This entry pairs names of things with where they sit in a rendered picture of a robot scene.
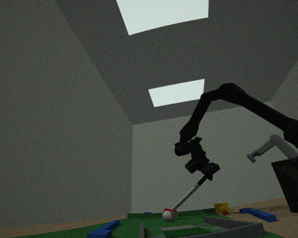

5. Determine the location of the green flat mat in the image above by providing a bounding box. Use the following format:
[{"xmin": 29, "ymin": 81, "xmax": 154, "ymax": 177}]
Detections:
[{"xmin": 13, "ymin": 213, "xmax": 285, "ymax": 238}]

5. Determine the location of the yellow rectangular block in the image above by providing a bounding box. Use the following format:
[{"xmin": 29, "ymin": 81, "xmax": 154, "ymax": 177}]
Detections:
[{"xmin": 214, "ymin": 202, "xmax": 229, "ymax": 213}]

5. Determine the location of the white golf ball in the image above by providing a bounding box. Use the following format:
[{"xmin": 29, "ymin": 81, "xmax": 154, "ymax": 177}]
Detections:
[{"xmin": 162, "ymin": 211, "xmax": 173, "ymax": 222}]

